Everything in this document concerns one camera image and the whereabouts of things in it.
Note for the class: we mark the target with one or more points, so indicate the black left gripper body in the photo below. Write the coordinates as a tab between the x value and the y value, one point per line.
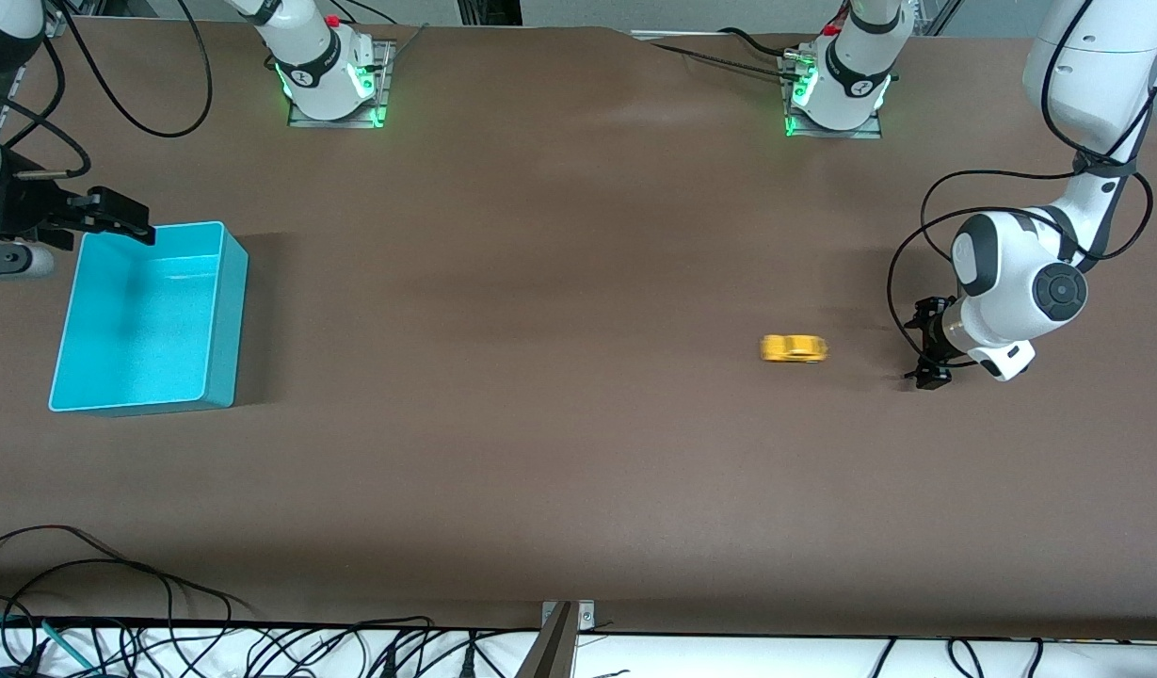
935	331

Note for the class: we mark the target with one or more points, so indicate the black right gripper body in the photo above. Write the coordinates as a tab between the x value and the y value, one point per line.
21	209

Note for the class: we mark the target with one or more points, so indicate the yellow beetle toy car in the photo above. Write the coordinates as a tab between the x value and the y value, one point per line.
795	349

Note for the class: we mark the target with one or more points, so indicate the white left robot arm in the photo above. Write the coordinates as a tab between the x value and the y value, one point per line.
1011	282

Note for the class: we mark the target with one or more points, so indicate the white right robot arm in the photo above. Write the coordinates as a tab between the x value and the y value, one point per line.
310	56

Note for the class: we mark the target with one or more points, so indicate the turquoise plastic bin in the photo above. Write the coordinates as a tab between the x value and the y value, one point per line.
136	330

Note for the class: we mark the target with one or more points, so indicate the grey metal edge strip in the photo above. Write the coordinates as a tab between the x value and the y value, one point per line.
691	36

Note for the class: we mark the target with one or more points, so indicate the dark diagonal bar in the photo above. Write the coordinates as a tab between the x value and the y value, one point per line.
548	650

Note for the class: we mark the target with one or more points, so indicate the black power plug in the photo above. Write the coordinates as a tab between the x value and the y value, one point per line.
388	665
470	662

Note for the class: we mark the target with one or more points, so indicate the aluminium side rail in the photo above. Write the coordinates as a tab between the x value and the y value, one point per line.
2	111

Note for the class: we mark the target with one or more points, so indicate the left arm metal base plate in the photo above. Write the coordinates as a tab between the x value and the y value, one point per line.
832	134

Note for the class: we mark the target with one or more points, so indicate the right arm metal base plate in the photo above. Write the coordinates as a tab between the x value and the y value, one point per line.
333	122

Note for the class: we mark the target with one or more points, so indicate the short aluminium frame profile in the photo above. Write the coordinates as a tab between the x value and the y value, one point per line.
936	17

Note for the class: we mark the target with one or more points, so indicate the small metal bracket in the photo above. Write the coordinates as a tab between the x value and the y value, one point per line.
586	614

